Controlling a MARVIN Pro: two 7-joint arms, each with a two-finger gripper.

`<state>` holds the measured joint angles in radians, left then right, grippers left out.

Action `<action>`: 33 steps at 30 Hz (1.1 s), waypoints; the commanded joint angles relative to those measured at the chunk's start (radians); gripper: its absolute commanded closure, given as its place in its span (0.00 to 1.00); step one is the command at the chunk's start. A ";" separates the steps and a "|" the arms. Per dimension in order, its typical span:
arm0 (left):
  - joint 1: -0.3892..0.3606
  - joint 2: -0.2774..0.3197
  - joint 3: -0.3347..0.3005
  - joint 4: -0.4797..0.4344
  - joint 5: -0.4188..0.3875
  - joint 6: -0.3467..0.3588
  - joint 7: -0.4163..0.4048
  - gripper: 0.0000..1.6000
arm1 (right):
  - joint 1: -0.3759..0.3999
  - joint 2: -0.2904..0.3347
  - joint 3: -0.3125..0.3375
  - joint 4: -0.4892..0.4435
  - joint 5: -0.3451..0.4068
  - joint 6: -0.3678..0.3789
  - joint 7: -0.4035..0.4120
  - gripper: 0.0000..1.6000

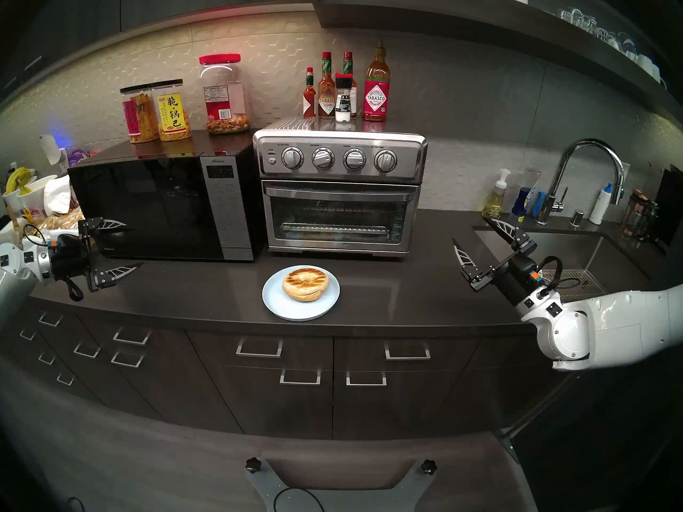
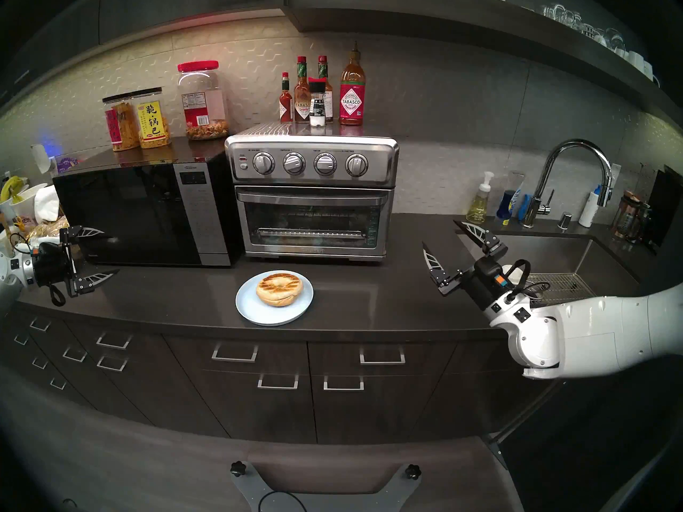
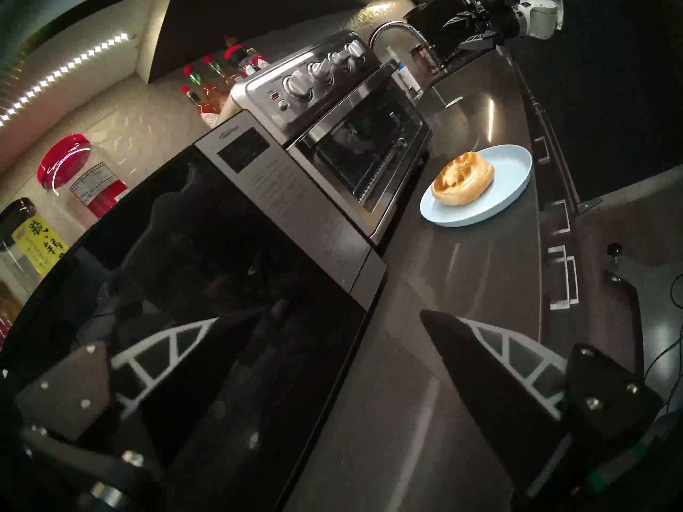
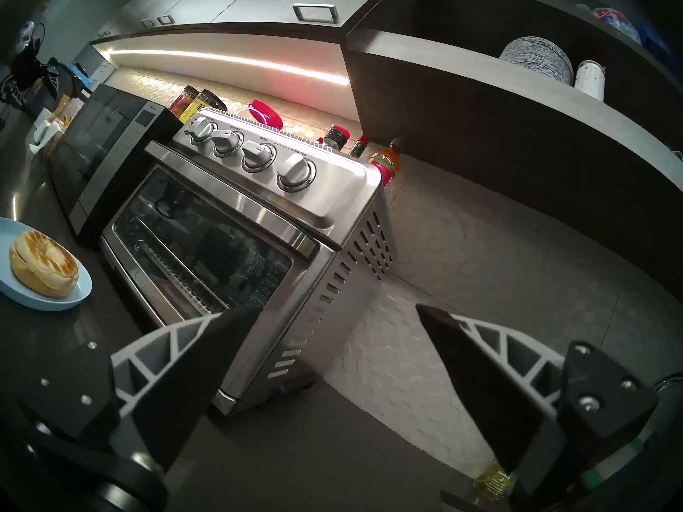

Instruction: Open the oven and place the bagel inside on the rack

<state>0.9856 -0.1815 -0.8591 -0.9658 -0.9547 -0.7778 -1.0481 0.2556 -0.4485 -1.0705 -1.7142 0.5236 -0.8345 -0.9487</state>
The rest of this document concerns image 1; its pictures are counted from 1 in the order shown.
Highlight white bowl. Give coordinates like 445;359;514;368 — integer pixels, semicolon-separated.
3;175;57;213

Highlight brown sauce Tabasco bottle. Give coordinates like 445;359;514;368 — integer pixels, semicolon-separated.
318;51;337;119

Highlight chrome gooseneck faucet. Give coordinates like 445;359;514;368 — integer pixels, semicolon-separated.
536;139;626;226

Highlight black countertop appliance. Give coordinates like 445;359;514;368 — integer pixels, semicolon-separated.
654;164;683;247

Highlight red label snack jar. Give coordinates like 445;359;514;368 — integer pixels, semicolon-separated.
120;84;160;144

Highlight yellow bananas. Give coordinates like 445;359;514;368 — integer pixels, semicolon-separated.
5;167;34;194

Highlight grey robot base bracket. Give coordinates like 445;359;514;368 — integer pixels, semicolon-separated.
245;458;438;512

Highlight stainless steel sink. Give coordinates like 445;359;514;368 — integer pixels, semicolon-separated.
472;226;653;303

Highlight metal sink grid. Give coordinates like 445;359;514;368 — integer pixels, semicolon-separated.
539;270;607;301

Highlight glass french press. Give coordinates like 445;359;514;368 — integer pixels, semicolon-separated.
622;189;658;238

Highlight white paper bag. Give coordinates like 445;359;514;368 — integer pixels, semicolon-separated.
43;175;73;215

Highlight toasted bagel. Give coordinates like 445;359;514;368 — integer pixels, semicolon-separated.
282;268;330;302

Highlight dark wood base cabinet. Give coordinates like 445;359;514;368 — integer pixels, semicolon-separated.
0;298;577;442

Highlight light blue plate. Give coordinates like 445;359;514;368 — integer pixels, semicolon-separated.
262;265;340;322

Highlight clear bag of bread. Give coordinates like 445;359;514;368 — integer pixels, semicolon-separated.
29;207;86;234

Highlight black silver microwave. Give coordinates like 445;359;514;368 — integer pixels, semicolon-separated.
68;131;266;262

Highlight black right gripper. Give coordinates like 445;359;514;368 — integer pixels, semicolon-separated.
452;216;542;306

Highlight grey wall cabinet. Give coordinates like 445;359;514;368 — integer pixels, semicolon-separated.
0;0;321;98

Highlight stainless steel toaster oven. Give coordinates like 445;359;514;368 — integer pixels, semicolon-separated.
252;116;428;258

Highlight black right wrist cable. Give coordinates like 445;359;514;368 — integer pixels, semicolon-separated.
536;255;582;294

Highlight red lid clear snack jar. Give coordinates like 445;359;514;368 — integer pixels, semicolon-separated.
199;53;250;135

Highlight large orange Tabasco bottle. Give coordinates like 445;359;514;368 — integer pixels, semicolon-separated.
363;39;391;122

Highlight small red Tabasco bottle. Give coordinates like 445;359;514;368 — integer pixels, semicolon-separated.
303;67;317;118

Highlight yellow label snack jar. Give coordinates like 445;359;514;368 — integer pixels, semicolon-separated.
153;79;192;142

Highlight blue dish soap bottle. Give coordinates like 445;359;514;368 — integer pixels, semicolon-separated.
511;185;534;222

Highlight glass oven door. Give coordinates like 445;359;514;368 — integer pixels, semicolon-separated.
261;181;418;254

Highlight yellow liquid soap dispenser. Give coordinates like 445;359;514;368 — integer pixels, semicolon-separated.
483;168;511;218

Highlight black base cable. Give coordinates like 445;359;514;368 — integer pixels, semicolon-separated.
273;487;325;512

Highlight green neck sauce bottle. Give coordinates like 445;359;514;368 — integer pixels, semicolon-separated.
343;51;358;118

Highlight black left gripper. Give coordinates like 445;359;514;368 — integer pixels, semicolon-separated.
48;218;144;293

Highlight white bottle blue cap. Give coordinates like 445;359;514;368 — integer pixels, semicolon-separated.
589;183;613;225

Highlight dark wall shelf unit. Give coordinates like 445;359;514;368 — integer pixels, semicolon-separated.
315;0;683;125

